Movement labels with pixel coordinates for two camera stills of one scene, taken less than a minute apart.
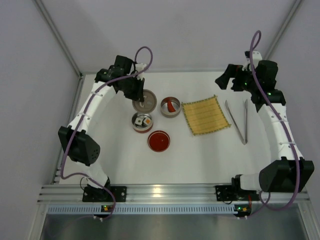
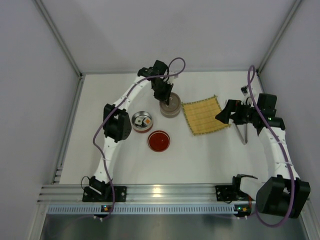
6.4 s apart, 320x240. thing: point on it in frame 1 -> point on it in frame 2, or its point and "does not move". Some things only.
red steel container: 142,129 does not move
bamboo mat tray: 205,115 does not move
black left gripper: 135,88 -> 162,90
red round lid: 158,141 does not move
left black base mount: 91,194 does not move
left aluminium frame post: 59,36 does not move
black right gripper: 232,79 -> 235,114
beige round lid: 149,103 -> 174,105
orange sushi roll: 147,121 does not move
